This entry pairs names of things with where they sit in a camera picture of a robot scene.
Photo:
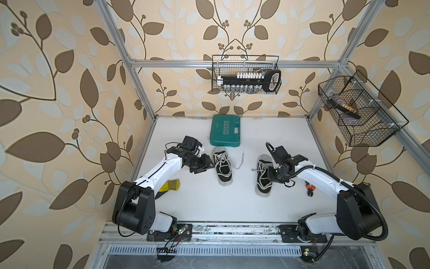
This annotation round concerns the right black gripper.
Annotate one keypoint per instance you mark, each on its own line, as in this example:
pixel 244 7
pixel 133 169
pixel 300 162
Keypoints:
pixel 270 170

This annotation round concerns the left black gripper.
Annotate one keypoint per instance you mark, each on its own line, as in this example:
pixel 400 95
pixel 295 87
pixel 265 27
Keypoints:
pixel 205 163

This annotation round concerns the black white sneaker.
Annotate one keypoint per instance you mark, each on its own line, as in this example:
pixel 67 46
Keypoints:
pixel 224 165
pixel 263 184

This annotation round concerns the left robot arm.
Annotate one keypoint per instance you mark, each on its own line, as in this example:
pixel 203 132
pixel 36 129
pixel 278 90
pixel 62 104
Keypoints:
pixel 135 207

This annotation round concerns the yellow tape on arm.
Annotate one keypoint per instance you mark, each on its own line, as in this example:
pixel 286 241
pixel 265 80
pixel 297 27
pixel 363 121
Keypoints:
pixel 170 185

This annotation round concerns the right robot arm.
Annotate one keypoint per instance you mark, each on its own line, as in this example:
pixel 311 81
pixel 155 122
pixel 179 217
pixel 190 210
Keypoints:
pixel 357 213

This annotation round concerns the orange black cutting pliers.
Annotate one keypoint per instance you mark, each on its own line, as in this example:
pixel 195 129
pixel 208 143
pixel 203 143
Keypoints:
pixel 310 189

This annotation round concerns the green plastic tool case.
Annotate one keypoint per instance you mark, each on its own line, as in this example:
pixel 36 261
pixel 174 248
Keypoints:
pixel 225 131

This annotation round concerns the black brush in basket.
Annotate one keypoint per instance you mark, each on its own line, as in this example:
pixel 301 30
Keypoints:
pixel 341 110

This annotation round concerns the black socket set holder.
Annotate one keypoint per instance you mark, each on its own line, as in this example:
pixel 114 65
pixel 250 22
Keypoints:
pixel 266 82

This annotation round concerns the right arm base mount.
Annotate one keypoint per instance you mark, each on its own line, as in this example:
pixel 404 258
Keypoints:
pixel 300 233

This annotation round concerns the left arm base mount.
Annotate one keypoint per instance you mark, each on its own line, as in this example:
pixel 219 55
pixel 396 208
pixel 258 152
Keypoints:
pixel 166 227

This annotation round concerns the aluminium front rail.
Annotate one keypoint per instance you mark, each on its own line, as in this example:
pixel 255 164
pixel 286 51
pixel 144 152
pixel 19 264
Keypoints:
pixel 222 239

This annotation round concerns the back wire basket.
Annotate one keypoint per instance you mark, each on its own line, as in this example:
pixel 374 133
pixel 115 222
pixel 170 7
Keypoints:
pixel 232 64

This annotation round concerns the wire basket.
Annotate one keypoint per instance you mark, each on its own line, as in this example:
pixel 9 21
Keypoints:
pixel 380 118
pixel 232 64

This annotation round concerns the right wire basket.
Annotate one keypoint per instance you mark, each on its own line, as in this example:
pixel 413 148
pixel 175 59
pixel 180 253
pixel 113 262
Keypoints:
pixel 380 118

